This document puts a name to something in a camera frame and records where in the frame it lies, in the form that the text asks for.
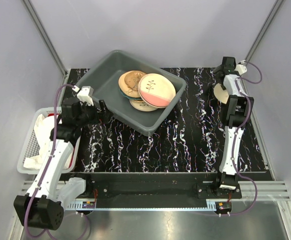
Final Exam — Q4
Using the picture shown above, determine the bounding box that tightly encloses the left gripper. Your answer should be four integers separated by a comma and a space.
76, 99, 113, 128

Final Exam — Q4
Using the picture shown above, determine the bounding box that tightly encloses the beige wooden round plate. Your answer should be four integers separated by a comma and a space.
213, 83, 229, 105

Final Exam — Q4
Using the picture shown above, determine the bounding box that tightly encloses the teal embossed plate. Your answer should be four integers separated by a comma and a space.
119, 88, 134, 100

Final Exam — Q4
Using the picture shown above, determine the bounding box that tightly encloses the grey plastic bin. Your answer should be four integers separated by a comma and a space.
76, 50, 187, 137

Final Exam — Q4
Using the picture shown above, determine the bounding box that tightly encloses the cream and blue plate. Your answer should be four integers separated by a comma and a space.
129, 99, 158, 112

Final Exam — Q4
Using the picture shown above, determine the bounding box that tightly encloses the cream leaf pattern plate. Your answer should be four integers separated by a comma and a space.
118, 70, 141, 99

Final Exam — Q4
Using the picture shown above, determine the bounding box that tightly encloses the dark transparent glass plate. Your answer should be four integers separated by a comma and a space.
124, 70, 146, 91

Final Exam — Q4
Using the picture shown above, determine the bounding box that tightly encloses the pink and cream plate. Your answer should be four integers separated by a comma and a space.
138, 73, 176, 108

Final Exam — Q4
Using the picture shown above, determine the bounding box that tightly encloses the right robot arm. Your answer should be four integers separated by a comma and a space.
212, 56, 254, 198

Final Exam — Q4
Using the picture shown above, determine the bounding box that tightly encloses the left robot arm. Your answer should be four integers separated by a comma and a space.
13, 97, 113, 230

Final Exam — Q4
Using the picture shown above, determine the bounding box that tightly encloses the white cloth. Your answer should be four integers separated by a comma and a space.
23, 114, 55, 170

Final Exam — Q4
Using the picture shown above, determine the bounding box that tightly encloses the white plastic basket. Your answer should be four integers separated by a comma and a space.
16, 106, 81, 175

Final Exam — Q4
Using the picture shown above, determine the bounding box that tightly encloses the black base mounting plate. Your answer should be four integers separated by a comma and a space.
78, 172, 242, 211

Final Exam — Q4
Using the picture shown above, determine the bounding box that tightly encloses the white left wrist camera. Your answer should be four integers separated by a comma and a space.
72, 85, 94, 106

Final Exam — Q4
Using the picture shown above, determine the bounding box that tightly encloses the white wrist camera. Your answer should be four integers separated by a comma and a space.
72, 85, 94, 106
235, 61, 248, 76

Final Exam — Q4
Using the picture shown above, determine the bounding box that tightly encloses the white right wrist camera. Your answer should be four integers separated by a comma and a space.
235, 61, 248, 76

